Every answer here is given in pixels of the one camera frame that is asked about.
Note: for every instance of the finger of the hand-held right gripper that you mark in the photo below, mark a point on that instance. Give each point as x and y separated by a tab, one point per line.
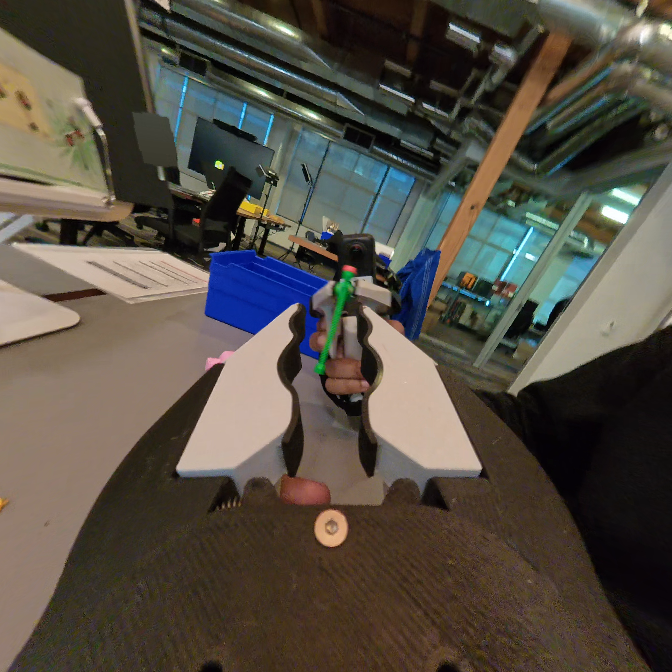
375	296
324	302

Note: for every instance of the metal storage shelf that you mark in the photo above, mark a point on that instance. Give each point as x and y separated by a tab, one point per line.
472	294

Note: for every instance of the blue plastic bin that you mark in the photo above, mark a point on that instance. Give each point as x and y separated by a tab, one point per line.
246	294

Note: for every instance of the yellow plastic bin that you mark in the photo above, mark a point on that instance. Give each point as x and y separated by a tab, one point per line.
254	210

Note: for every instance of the green toy stem red tip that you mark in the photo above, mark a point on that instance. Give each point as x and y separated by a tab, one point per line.
330	330

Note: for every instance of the printed white paper sheets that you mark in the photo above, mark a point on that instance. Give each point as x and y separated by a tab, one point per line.
131	273

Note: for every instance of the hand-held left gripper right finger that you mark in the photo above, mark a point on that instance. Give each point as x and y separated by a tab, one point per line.
420	420

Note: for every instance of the blue fabric bag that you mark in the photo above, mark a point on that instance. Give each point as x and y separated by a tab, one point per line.
420	294

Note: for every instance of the wooden desk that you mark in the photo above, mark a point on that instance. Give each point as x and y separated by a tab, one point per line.
309	244
273	220

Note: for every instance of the person's right hand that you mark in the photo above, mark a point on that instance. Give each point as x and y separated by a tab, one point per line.
344	380

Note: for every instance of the black tripod stand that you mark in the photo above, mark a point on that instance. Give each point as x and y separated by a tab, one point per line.
305	173

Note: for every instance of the open instruction booklet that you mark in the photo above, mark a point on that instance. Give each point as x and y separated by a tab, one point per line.
47	120

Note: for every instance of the white book stand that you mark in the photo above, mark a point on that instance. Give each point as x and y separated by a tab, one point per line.
31	315

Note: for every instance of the lamp on stand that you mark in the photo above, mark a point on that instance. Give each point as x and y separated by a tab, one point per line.
267	176

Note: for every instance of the person's left hand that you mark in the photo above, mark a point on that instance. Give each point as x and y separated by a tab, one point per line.
304	492

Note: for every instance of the black monitor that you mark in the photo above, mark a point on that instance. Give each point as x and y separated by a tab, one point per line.
231	152

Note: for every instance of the black office chair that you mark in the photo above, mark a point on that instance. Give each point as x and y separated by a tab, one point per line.
220	210

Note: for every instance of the person's black jacket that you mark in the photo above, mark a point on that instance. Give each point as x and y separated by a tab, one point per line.
603	472

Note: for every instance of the wooden support post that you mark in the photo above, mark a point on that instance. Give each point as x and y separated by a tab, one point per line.
498	157

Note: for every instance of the pink toy block figure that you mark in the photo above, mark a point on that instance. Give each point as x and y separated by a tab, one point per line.
216	361

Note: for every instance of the black backing board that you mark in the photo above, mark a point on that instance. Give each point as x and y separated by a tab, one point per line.
105	52

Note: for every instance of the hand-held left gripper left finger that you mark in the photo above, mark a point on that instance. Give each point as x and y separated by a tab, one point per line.
246	414

